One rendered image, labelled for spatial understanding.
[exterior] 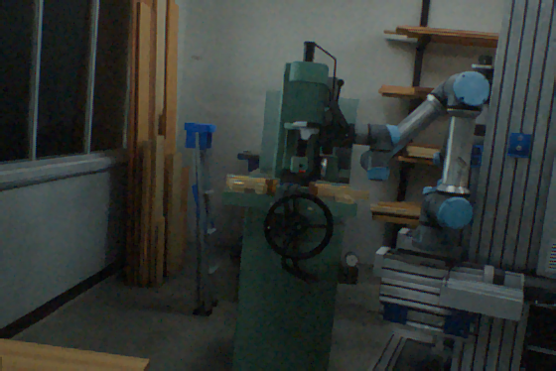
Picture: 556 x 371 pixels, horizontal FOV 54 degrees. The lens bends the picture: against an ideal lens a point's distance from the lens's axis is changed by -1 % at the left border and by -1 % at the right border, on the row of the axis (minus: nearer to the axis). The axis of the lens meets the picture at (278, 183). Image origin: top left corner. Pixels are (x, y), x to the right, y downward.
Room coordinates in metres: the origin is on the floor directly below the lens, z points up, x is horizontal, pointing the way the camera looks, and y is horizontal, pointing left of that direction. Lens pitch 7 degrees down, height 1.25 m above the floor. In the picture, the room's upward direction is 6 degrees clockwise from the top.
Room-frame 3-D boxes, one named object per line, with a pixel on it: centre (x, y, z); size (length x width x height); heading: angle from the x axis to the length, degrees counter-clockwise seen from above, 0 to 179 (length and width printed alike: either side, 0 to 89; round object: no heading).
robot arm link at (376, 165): (1.89, -0.34, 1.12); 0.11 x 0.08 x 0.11; 3
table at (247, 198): (2.45, -0.06, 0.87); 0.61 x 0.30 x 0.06; 92
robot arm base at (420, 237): (2.02, -0.60, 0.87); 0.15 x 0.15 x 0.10
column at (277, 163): (2.85, -0.08, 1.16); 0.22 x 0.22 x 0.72; 2
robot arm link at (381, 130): (1.87, -0.34, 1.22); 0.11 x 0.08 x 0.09; 93
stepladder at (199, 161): (3.33, 0.45, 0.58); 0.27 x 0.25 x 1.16; 84
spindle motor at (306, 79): (2.56, -0.09, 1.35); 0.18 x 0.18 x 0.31
